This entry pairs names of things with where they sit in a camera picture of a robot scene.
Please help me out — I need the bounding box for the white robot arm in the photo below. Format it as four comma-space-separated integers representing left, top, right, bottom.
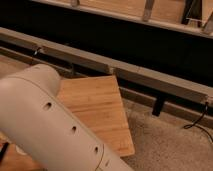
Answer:
0, 64, 134, 171

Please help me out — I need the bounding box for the wooden board table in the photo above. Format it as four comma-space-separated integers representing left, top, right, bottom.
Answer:
0, 77, 134, 171

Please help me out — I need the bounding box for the black rail bracket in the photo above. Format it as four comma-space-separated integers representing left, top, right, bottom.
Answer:
152, 95, 165, 116

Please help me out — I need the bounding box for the black cable right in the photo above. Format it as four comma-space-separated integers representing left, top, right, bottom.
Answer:
183, 101, 213, 144

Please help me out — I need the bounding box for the grey metal rail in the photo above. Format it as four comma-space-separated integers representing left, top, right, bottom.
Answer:
0, 27, 213, 107

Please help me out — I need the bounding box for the wooden shelf frame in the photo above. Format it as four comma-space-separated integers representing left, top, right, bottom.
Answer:
33, 0, 213, 39

